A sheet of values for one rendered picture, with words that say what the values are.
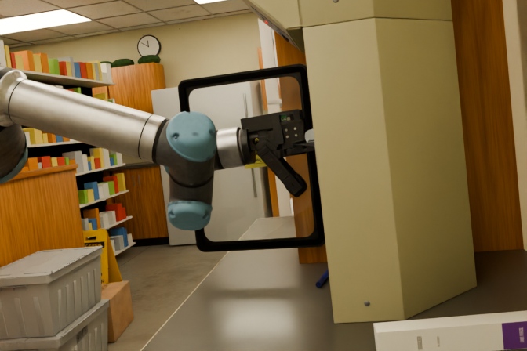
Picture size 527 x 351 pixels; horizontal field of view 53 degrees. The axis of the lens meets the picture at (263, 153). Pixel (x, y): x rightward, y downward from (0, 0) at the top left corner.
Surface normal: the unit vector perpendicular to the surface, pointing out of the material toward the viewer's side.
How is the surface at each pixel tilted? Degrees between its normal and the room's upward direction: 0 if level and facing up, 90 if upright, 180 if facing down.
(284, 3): 90
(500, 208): 90
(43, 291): 95
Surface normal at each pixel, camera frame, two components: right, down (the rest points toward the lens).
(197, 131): 0.11, -0.65
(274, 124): -0.15, 0.07
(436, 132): 0.58, -0.02
